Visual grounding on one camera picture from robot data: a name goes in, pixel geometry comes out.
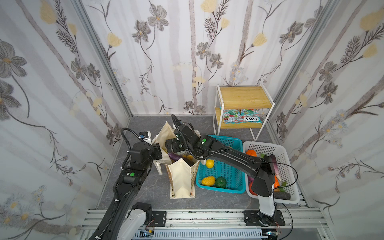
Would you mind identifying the green bell pepper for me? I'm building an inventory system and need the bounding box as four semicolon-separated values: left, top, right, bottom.
215;177;227;189

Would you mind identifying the teal candy bag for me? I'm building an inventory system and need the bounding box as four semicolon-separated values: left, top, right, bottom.
223;109;241;124

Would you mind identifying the Fox's candy bag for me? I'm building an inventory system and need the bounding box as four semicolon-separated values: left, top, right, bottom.
241;109;262;123

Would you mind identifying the yellow lemon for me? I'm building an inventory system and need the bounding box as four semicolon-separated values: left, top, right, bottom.
205;159;215;169

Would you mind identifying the teal plastic basket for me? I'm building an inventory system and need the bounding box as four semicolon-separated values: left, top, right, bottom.
196;135;246;194

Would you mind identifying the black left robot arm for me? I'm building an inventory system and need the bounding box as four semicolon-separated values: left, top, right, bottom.
90;128;163;240

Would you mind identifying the red tomato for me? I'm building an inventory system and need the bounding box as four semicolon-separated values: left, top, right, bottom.
249;183;257;196

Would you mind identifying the dark green cucumber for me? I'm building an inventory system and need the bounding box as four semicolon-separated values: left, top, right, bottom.
273;192;291;201

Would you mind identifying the cream floral tote bag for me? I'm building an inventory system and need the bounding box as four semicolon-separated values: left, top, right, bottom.
152;123;200;199

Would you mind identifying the yellow bumpy citrus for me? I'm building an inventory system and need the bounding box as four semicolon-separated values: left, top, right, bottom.
201;176;216;187

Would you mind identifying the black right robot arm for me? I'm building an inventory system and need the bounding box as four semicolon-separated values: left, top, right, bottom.
172;114;277;227

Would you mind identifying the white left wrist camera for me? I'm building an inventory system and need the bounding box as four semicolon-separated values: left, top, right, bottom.
139;131;152;145

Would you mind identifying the white plastic basket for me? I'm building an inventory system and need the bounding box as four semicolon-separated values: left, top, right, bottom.
243;141;300;204

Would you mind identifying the white wooden two-tier shelf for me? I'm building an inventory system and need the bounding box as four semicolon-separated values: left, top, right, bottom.
213;85;275;141

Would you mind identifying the orange carrot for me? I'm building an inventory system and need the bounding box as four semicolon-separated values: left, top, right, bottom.
274;176;280;189

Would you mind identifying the orange tangerine in white basket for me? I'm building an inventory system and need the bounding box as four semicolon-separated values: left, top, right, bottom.
246;150;258;157

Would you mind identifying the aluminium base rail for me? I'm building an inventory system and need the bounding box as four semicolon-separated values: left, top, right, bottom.
77;208;331;240

